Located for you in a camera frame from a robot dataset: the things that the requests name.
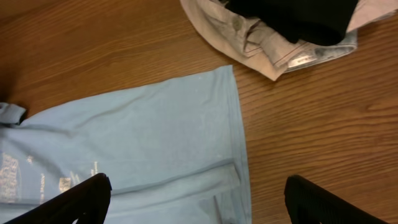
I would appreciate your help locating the black garment on pile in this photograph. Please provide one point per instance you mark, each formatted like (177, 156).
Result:
(321, 22)

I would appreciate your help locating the light blue t-shirt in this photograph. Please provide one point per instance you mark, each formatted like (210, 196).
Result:
(174, 151)

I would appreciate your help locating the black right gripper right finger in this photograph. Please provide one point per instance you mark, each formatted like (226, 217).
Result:
(307, 203)

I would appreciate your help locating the beige button shirt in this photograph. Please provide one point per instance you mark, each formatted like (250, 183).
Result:
(257, 46)

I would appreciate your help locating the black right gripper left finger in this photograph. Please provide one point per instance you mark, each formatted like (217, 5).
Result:
(85, 203)

